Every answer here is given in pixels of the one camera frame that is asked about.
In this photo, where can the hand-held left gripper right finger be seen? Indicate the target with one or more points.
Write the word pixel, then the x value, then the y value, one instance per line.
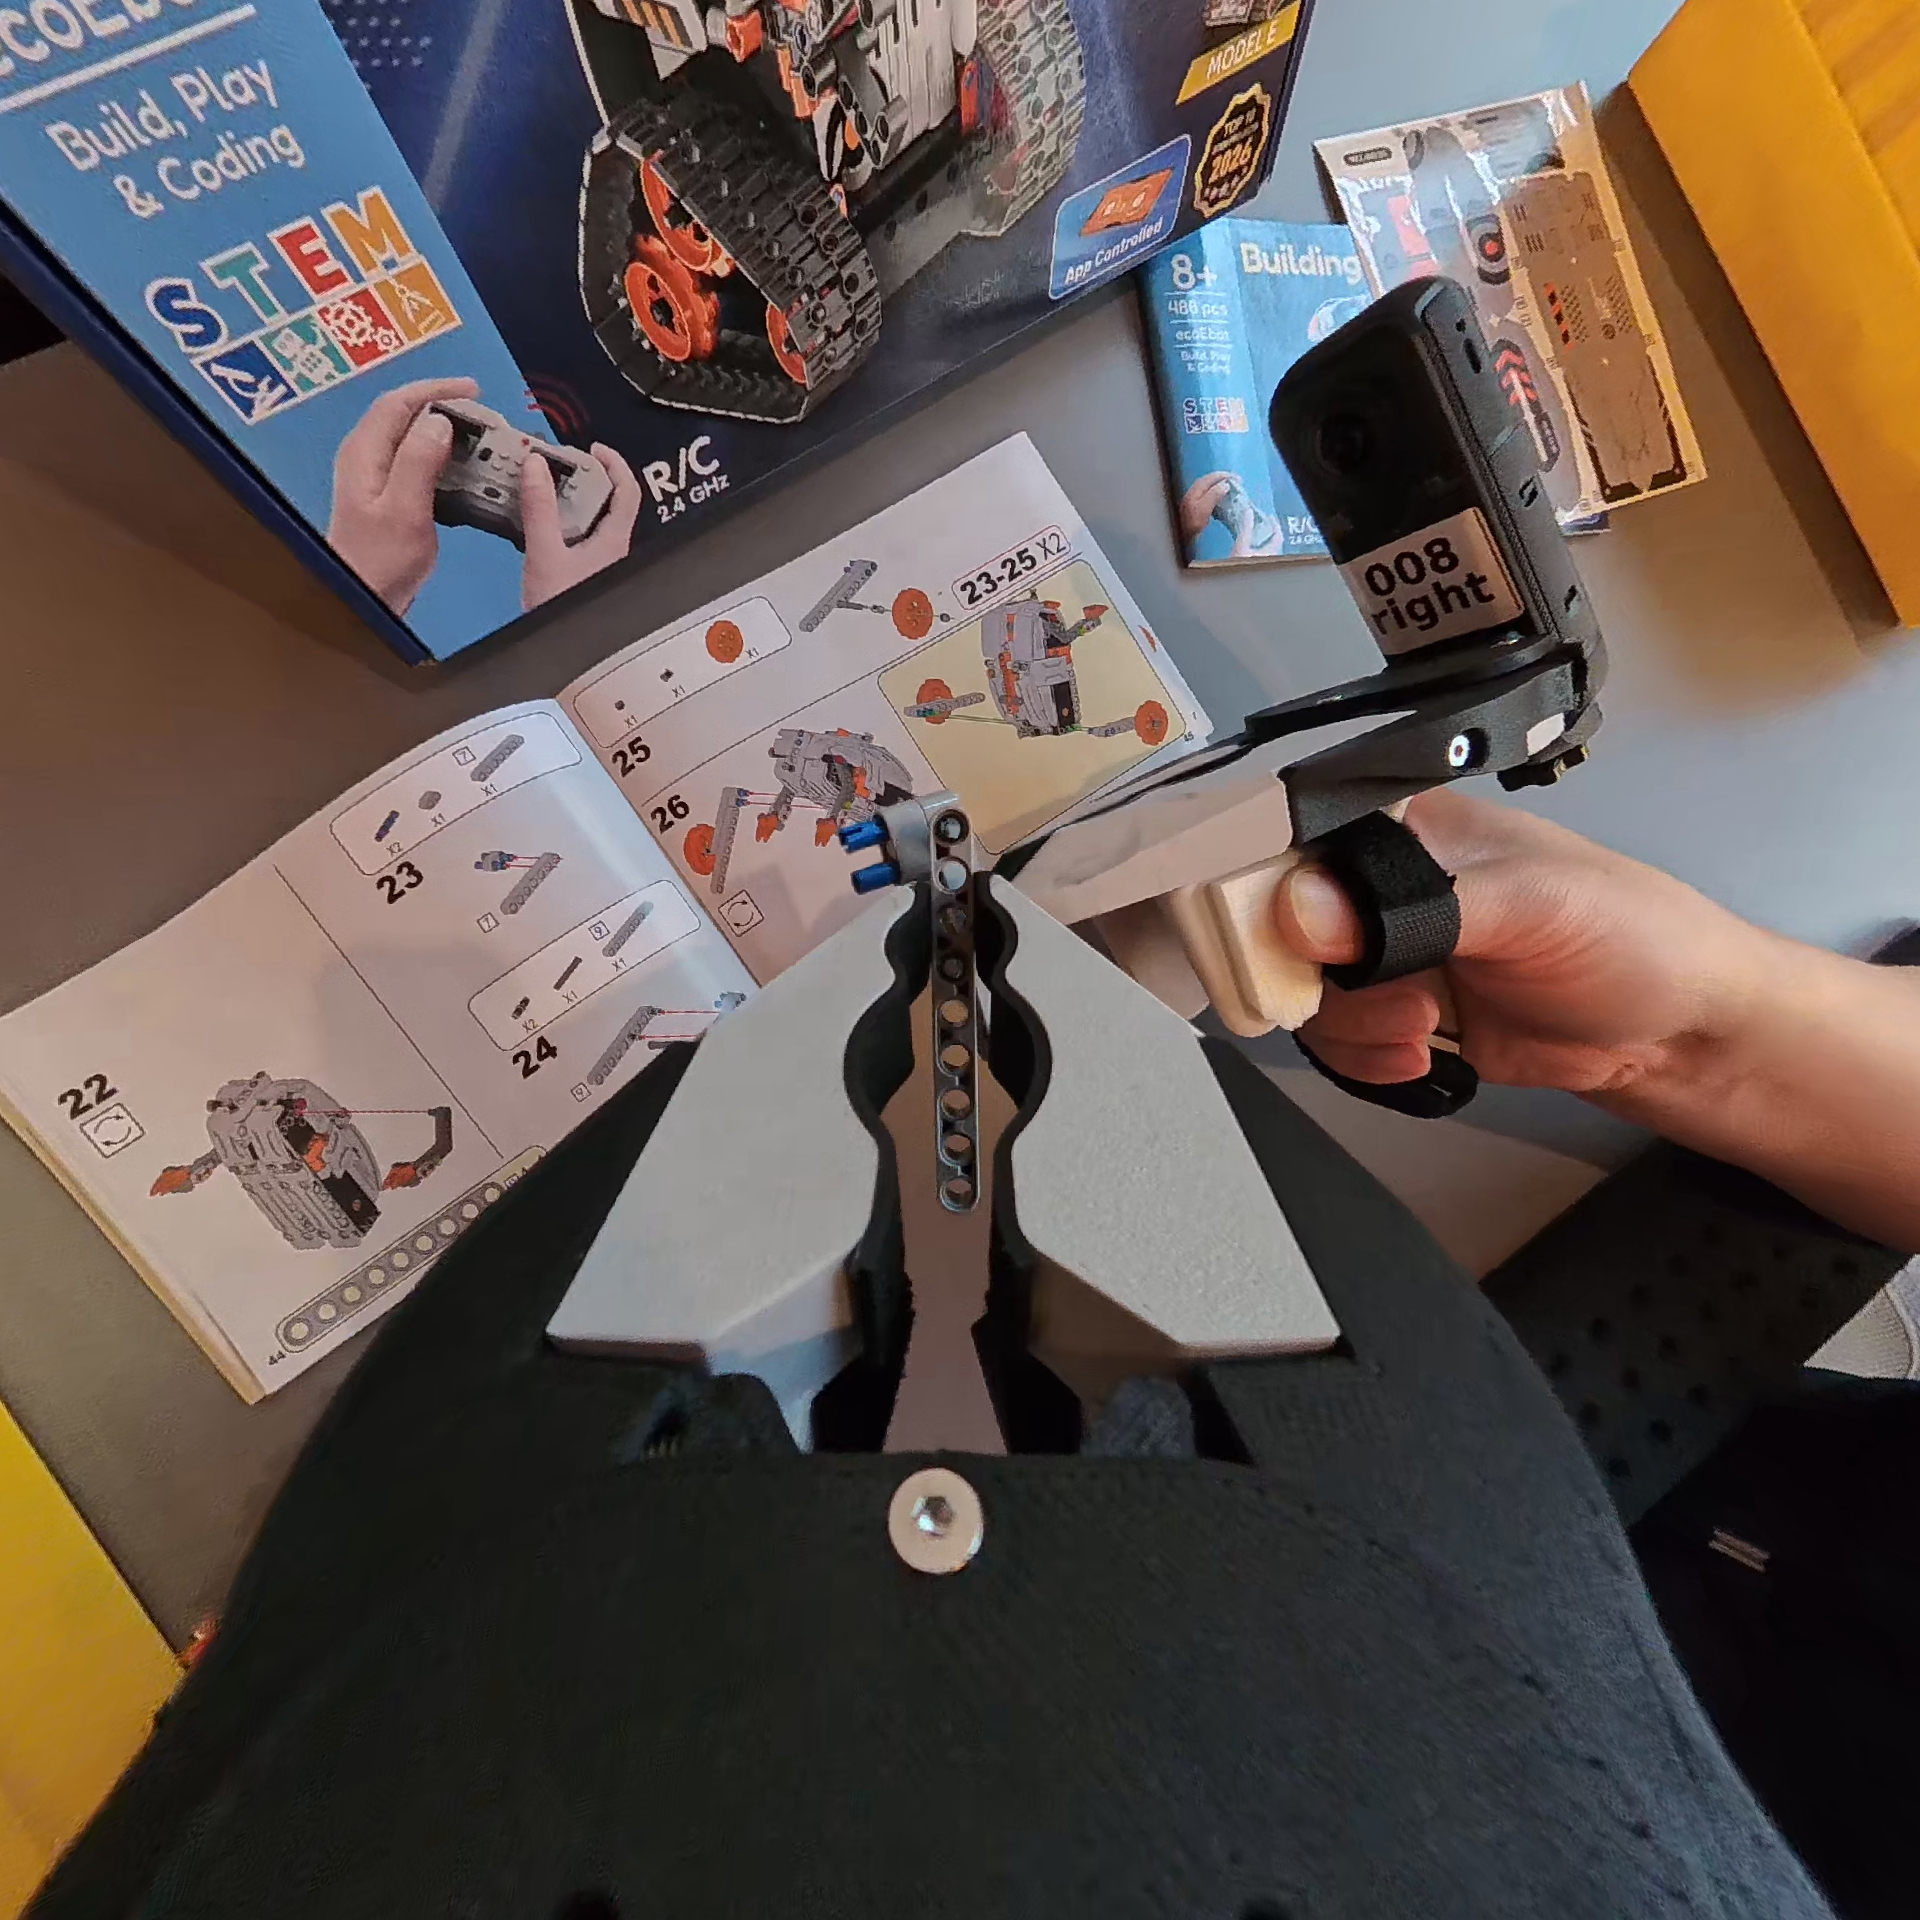
pixel 1172 1200

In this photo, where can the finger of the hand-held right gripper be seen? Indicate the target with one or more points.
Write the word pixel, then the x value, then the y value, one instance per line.
pixel 1172 840

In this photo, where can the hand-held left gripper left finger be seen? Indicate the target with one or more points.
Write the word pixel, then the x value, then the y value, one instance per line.
pixel 704 1200

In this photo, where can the grey beam with blue pins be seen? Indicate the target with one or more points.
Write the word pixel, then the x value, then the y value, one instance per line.
pixel 961 1080

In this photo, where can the light grey angled connector piece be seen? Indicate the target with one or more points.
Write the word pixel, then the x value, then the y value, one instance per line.
pixel 917 828

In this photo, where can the person's right forearm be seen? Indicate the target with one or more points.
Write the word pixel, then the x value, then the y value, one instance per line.
pixel 1862 1095

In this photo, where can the person's right hand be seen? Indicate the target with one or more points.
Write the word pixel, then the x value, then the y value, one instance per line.
pixel 1576 974

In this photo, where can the small blue booklet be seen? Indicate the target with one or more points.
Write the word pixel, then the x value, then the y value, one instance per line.
pixel 1230 389

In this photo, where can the clear sticker sheet packet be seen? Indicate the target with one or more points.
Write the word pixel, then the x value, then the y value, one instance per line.
pixel 1589 271

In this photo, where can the open instruction manual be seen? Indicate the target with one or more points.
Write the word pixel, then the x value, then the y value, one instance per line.
pixel 375 974

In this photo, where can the yellow plastic bin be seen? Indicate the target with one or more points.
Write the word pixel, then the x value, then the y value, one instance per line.
pixel 61 1652
pixel 1800 224

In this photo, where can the black perforated pad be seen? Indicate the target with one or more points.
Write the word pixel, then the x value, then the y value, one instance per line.
pixel 1680 1307

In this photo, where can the person's dark trousers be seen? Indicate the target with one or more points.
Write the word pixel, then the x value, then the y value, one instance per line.
pixel 1800 1652

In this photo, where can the large blue toy robot box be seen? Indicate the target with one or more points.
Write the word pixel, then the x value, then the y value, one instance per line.
pixel 452 224

